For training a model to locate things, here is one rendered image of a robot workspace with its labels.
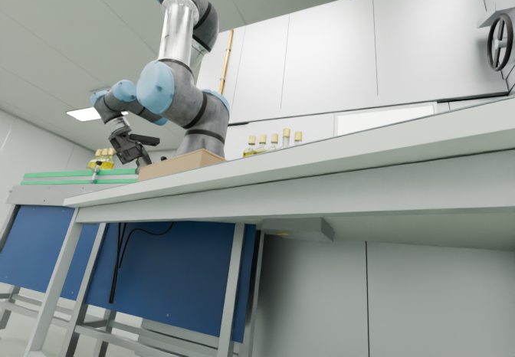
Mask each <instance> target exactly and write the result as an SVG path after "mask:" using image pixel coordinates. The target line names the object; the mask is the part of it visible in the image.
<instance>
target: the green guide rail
mask: <svg viewBox="0 0 515 357"><path fill-rule="evenodd" d="M135 170H136V169H104V170H100V173H99V174H97V176H96V178H95V181H97V182H96V184H120V183H132V182H137V179H138V176H139V175H136V173H135ZM92 171H93V170H87V171H69V172H37V173H25V174H24V177H23V180H22V182H21V184H20V185H69V184H90V183H88V182H89V181H90V179H92V178H93V172H92Z"/></svg>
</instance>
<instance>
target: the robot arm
mask: <svg viewBox="0 0 515 357"><path fill-rule="evenodd" d="M156 1H157V2H158V3H159V4H161V5H162V16H163V17H164V19H165V21H164V26H163V31H162V39H161V44H160V49H159V57H158V59H157V60H156V61H152V62H150V63H149V64H147V65H146V67H145V68H144V69H143V71H142V73H141V74H140V79H138V83H137V86H135V85H134V83H133V82H131V81H129V80H121V81H120V82H118V83H117V84H115V85H114V86H113V87H112V89H111V90H110V91H109V92H108V91H105V90H104V91H100V92H98V93H96V94H94V95H93V96H92V97H91V98H90V102H91V103H92V104H93V108H94V109H95V110H96V111H97V113H98V115H99V116H100V118H101V119H102V121H103V123H104V125H105V126H106V128H107V129H108V131H109V132H110V134H111V135H110V136H109V138H108V140H109V141H110V143H111V144H112V146H113V148H114V149H115V150H116V155H117V156H118V158H119V160H120V161H121V160H122V161H121V162H122V164H123V165H124V164H127V163H129V162H132V161H133V160H134V159H137V160H136V165H137V168H136V170H135V173H136V175H138V174H139V171H140V168H141V167H143V166H147V165H151V164H152V161H151V159H150V157H149V155H148V153H147V151H146V150H145V148H144V146H143V145H147V146H157V145H159V144H160V138H156V137H151V136H143V135H137V134H132V133H130V132H131V131H132V130H131V128H130V125H129V124H128V122H127V121H126V118H125V117H124V115H123V114H122V112H121V111H122V110H123V109H125V110H128V111H130V112H131V113H134V114H136V115H137V116H140V117H142V118H143V119H145V120H148V121H149V122H150V123H153V124H155V125H157V126H163V125H164V124H166V122H167V121H168V120H169V121H171V122H172V123H174V124H176V125H178V126H181V127H182V128H183V129H185V136H184V139H183V142H182V144H181V145H180V147H179V148H178V150H177V151H176V153H175V155H174V156H173V158H174V157H176V156H181V155H184V154H186V153H189V152H194V151H196V150H199V149H206V150H208V151H209V152H212V153H214V154H216V155H217V156H221V157H222V158H224V159H225V152H224V147H225V139H226V134H227V129H228V122H229V120H230V105H229V102H228V101H227V100H226V98H225V97H224V96H223V95H221V94H220V93H219V92H217V91H214V90H213V91H211V90H210V89H199V88H197V87H195V86H194V74H193V71H194V70H195V69H196V68H197V66H198V64H199V63H200V61H201V60H202V58H203V57H204V56H205V55H206V54H210V52H211V51H212V49H213V47H214V46H215V43H216V41H217V38H218V31H219V20H218V13H217V11H216V10H215V7H214V6H213V5H212V4H211V3H210V2H209V1H208V0H156ZM128 133H130V135H129V134H128Z"/></svg>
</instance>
